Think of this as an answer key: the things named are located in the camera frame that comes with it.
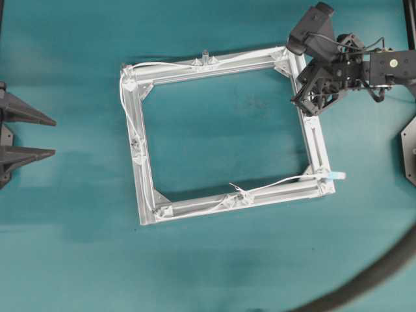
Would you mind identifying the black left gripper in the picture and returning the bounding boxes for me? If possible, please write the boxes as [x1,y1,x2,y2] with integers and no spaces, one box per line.
[1,82,57,188]

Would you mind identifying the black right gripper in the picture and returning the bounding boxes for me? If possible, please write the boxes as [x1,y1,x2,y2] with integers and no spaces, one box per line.
[291,33,369,116]

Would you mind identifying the white cable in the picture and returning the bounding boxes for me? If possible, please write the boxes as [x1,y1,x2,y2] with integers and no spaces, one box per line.
[118,48,332,218]

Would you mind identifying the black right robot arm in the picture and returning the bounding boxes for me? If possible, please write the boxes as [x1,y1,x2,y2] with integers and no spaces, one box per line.
[287,32,415,116]

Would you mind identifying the clear pin top middle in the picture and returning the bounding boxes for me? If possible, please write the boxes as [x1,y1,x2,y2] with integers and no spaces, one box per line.
[201,50,209,66]

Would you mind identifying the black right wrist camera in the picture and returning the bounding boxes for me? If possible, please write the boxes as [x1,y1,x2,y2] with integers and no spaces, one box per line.
[286,2,338,62]

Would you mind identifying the square aluminium extrusion frame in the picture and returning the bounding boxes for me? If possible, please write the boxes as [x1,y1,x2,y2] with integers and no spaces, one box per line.
[119,46,346,225]

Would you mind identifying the black vertical frame post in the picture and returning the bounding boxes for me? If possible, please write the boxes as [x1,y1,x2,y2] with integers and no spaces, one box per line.
[402,0,416,50]

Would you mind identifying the thick black corrugated hose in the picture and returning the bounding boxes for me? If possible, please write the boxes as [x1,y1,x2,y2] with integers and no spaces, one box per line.
[289,224,416,312]

